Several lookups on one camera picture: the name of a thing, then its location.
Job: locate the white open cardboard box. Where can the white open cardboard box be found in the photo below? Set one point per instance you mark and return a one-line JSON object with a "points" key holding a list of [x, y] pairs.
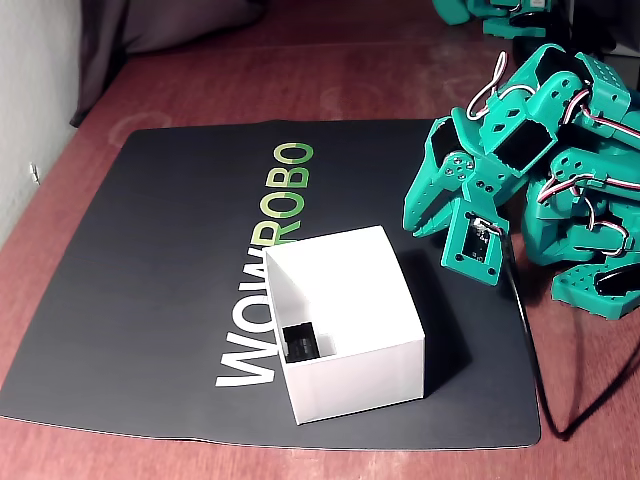
{"points": [[360, 370]]}

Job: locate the dark grey cloth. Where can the dark grey cloth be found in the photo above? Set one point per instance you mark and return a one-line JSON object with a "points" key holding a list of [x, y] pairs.
{"points": [[165, 25]]}

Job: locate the black WOWROBO mat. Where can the black WOWROBO mat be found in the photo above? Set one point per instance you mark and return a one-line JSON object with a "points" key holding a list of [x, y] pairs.
{"points": [[150, 250]]}

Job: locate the small white wall fitting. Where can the small white wall fitting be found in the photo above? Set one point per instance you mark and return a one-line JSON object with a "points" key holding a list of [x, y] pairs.
{"points": [[34, 172]]}

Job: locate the teal wrist camera module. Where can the teal wrist camera module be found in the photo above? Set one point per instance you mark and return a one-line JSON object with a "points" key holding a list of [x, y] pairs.
{"points": [[457, 250]]}

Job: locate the small black battery pack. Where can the small black battery pack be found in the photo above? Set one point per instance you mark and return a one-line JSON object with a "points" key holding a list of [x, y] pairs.
{"points": [[300, 342]]}

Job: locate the teal robot base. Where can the teal robot base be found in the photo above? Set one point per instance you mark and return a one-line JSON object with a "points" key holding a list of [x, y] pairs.
{"points": [[575, 290]]}

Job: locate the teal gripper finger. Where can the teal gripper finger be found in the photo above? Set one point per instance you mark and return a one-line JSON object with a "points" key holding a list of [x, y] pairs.
{"points": [[430, 200], [440, 222]]}

